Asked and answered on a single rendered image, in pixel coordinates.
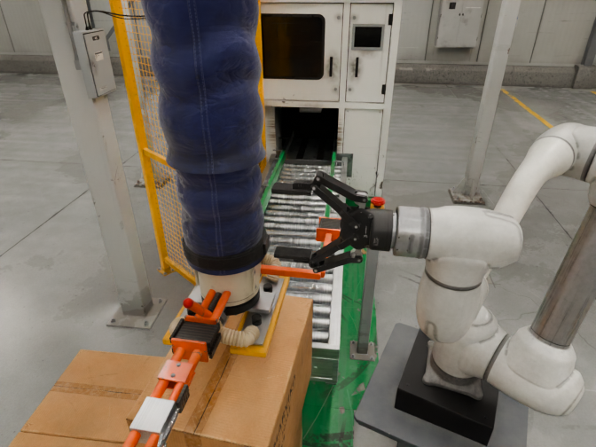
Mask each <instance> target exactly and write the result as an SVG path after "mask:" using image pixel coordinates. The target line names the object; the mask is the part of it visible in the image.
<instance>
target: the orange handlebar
mask: <svg viewBox="0 0 596 447"><path fill-rule="evenodd" d="M332 238H333V234H331V233H327V234H326V235H325V241H324V245H323V247H324V246H326V245H327V244H329V243H331V242H332ZM261 273H262V274H269V275H277V276H286V277H294V278H310V279H321V278H324V277H325V271H322V272H319V273H314V272H313V270H308V269H299V268H290V267H281V266H272V265H263V264H261ZM215 294H216V291H215V290H213V289H209V291H208V293H207V295H206V297H205V299H204V300H203V302H202V304H201V306H203V307H204V308H206V309H208V307H209V305H210V303H211V302H212V300H213V298H214V296H215ZM230 296H231V292H230V291H224V292H223V293H222V295H221V297H220V299H219V301H218V303H217V305H216V307H215V309H214V311H213V313H212V315H211V317H210V318H217V322H218V320H219V318H220V317H221V315H222V313H223V311H224V307H225V305H226V303H227V302H228V300H229V298H230ZM184 353H185V349H184V348H182V347H177V348H176V351H175V353H174V354H173V356H172V358H171V359H170V360H167V362H166V364H165V365H164V366H163V368H162V370H161V372H160V374H159V376H158V378H157V379H159V381H158V383H157V385H156V386H155V388H154V390H153V392H152V394H151V395H150V397H155V398H162V396H163V394H164V392H165V390H166V388H169V389H173V391H172V393H171V395H170V397H169V400H172V401H176V400H177V399H178V397H179V395H180V393H181V391H182V389H183V386H184V384H187V385H188V388H189V387H190V384H191V382H192V379H193V377H194V375H195V373H196V372H195V371H194V370H195V368H196V366H197V364H198V362H199V361H200V358H201V356H202V352H201V351H200V350H199V349H195V350H194V351H193V352H192V354H191V356H190V358H189V360H188V362H187V363H186V362H181V360H182V358H183V356H184ZM140 437H141V435H140V433H138V432H137V431H135V430H132V431H130V433H129V435H128V437H127V439H126V441H125V442H124V444H123V446H122V447H136V446H137V443H138V441H139V439H140ZM158 440H159V435H156V434H151V435H150V437H149V439H148V440H147V442H146V444H145V447H157V443H158Z"/></svg>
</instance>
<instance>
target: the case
mask: <svg viewBox="0 0 596 447"><path fill-rule="evenodd" d="M244 313H245V312H243V313H240V314H238V315H237V316H234V315H232V316H229V318H228V320H227V322H226V324H225V326H224V327H226V328H229V329H231V330H233V329H234V330H235V331H237V330H238V328H239V324H240V322H241V319H242V318H243V315H244ZM312 316H313V299H309V298H302V297H296V296H291V295H285V298H284V301H283V304H282V307H281V310H280V313H279V316H278V321H277V324H276V327H275V330H274V334H273V336H272V339H271V345H270V347H269V350H268V353H267V357H251V356H245V355H238V354H232V353H231V352H230V347H231V346H230V345H229V344H228V345H226V344H222V343H220V342H219V344H218V347H217V349H216V352H215V354H214V356H213V358H212V359H210V358H209V356H208V362H201V361H199V362H198V364H197V366H196V368H195V370H194V371H195V372H196V373H195V375H194V377H193V379H192V382H191V384H190V387H189V393H190V396H189V398H188V400H187V402H186V404H185V407H184V409H183V411H182V413H178V416H177V419H176V422H175V424H174V426H173V427H172V429H171V432H170V434H169V437H168V439H167V441H166V443H167V446H166V447H293V445H294V439H295V435H296V431H297V428H298V425H299V421H300V417H301V414H302V407H303V404H304V400H305V396H306V393H307V389H308V386H309V382H310V376H311V354H312ZM172 356H173V353H172V348H171V349H170V351H169V353H168V354H167V355H166V356H165V358H164V360H163V361H162V363H161V365H160V366H159V368H158V369H157V371H156V372H155V374H154V375H153V377H152V378H151V380H150V381H149V383H148V384H147V386H146V387H145V389H144V391H143V392H142V394H141V395H140V397H139V398H138V400H137V401H136V403H135V404H134V406H133V407H132V409H131V410H130V412H129V414H128V415H127V417H126V421H127V424H128V427H130V425H131V423H132V421H133V420H134V419H135V417H136V415H137V413H138V411H139V409H140V407H141V406H142V404H143V402H144V400H145V399H146V397H147V396H150V395H151V394H152V392H153V390H154V388H155V386H156V385H157V383H158V381H159V379H157V378H158V376H159V374H160V372H161V370H162V368H163V366H164V365H165V364H166V362H167V360H170V359H171V358H172ZM129 432H130V430H129Z"/></svg>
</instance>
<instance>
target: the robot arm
mask: <svg viewBox="0 0 596 447"><path fill-rule="evenodd" d="M559 175H561V176H568V177H571V178H575V179H577V180H581V181H584V182H586V183H589V184H590V186H589V193H588V200H589V203H590V204H591V205H590V207H589V208H588V210H587V212H586V214H585V216H584V219H583V221H582V222H581V224H580V226H579V228H578V230H577V232H576V235H575V237H574V238H573V240H572V242H571V244H570V246H569V250H568V252H567V253H566V255H565V257H564V259H563V261H562V263H561V266H560V268H559V269H558V271H557V273H556V275H555V277H554V279H553V282H552V284H551V285H550V287H549V289H548V291H547V293H546V296H545V298H544V300H543V302H542V304H541V306H540V308H539V310H538V312H537V314H536V316H535V318H534V320H533V322H532V324H531V325H527V326H524V327H522V328H520V329H518V331H517V332H516V333H515V334H514V336H512V335H510V334H508V333H507V332H506V331H505V330H504V329H503V328H502V327H501V326H500V325H499V324H498V321H497V319H496V318H495V316H494V315H493V314H492V312H491V311H490V310H489V309H487V308H486V307H484V306H482V305H483V303H484V301H485V299H486V297H487V295H488V292H489V285H488V281H487V279H486V278H487V277H488V276H489V274H490V272H491V270H492V269H499V268H502V267H505V266H507V265H509V264H511V263H514V262H516V261H518V260H519V258H520V256H521V253H522V241H523V236H522V228H521V226H520V225H519V223H520V221H521V220H522V218H523V216H524V214H525V213H526V211H527V209H528V208H529V205H530V204H531V202H532V201H533V200H534V198H535V196H536V195H537V193H538V191H539V189H540V188H541V187H542V185H543V184H544V183H545V182H546V181H547V180H549V179H551V178H553V177H556V176H559ZM326 187H327V188H329V189H331V190H332V191H334V192H337V193H339V194H340V195H342V196H344V197H345V198H347V199H349V200H353V201H355V203H356V204H357V205H358V206H357V207H355V208H353V209H352V208H351V207H350V206H349V205H347V204H346V203H343V202H342V201H341V200H340V199H338V198H337V197H336V196H335V195H334V194H333V193H332V192H330V191H329V190H328V189H327V188H326ZM271 192H272V193H283V194H294V195H307V196H311V194H312V192H314V193H315V194H316V195H317V196H318V197H319V198H320V199H322V200H323V201H324V202H325V203H326V204H328V205H329V206H330V207H331V208H332V209H334V210H335V211H336V212H337V213H338V214H339V216H340V217H341V223H340V227H341V229H340V236H339V237H338V239H336V240H334V241H332V242H331V243H329V244H327V245H326V246H324V247H322V248H320V249H319V250H318V251H316V252H315V253H313V254H312V249H307V248H297V247H276V250H275V252H274V258H283V259H293V260H294V262H296V263H308V264H309V266H310V267H311V268H312V269H313V272H314V273H319V272H322V271H327V270H330V269H333V268H336V267H339V266H342V265H345V264H348V263H361V262H362V261H363V252H362V249H363V248H369V249H371V250H378V251H388V252H389V251H390V248H392V252H393V255H394V256H402V257H412V258H418V259H421V258H422V259H426V265H425V269H424V271H423V274H422V276H421V279H420V285H419V289H418V294H417V301H416V316H417V320H418V324H419V326H420V330H421V331H422V332H423V333H424V334H425V335H426V336H427V337H428V338H430V339H431V340H432V341H429V342H428V343H427V349H428V353H427V367H426V372H425V374H424V376H423V379H422V381H423V383H424V384H426V385H428V386H437V387H440V388H445V389H449V390H451V391H455V392H458V393H460V394H464V395H467V396H471V397H472V398H473V399H475V400H481V399H482V397H483V392H482V388H481V379H483V380H486V381H487V382H489V384H491V385H492V386H493V387H495V388H497V389H498V390H500V391H501V392H503V393H504V394H506V395H507V396H510V397H511V398H512V399H514V400H515V401H517V402H519V403H521V404H524V405H526V406H528V407H529V408H531V409H533V410H536V411H539V412H543V413H546V414H550V415H554V416H561V415H569V414H570V413H571V412H572V411H573V410H574V408H575V407H576V405H577V404H578V402H579V401H580V399H581V398H582V396H583V394H584V380H583V377H582V375H581V373H580V372H579V371H577V370H576V369H574V368H575V362H576V353H575V351H574V349H573V346H572V344H571V342H572V341H573V339H574V337H575V336H576V333H577V331H578V329H579V327H580V326H581V324H582V323H583V321H584V318H585V316H586V315H587V313H588V311H589V309H590V308H591V306H592V304H593V302H594V300H595V298H596V127H593V126H586V125H583V124H580V123H575V122H568V123H562V124H560V125H557V126H554V127H552V128H550V129H549V130H547V131H546V132H544V133H543V134H542V135H540V136H539V137H538V138H537V139H536V140H535V142H534V143H533V145H532V146H531V147H530V148H529V150H528V153H527V155H526V157H525V158H524V160H523V162H522V163H521V165H520V166H519V168H518V169H517V170H516V171H515V173H514V175H513V177H512V178H511V180H510V181H509V183H508V185H507V187H506V188H505V190H504V192H503V194H502V195H501V197H500V199H499V201H498V204H497V205H496V207H495V208H494V210H489V209H485V208H474V207H466V206H444V207H440V208H415V207H402V206H398V207H397V208H396V212H395V213H393V209H385V208H366V207H365V204H366V202H367V201H368V192H366V191H361V190H356V189H354V188H352V187H350V186H349V185H347V184H344V183H343V182H341V181H339V180H338V179H336V178H334V177H332V176H329V175H327V174H326V173H325V172H323V171H321V170H319V171H317V173H316V175H315V177H314V179H313V180H294V182H293V183H292V184H289V183H274V185H273V186H272V188H271ZM348 246H352V247H353V249H352V250H351V251H348V252H344V253H341V254H338V255H334V256H331V257H328V256H330V255H332V254H334V253H336V252H337V251H339V250H342V249H344V248H346V247H348ZM327 257H328V258H327Z"/></svg>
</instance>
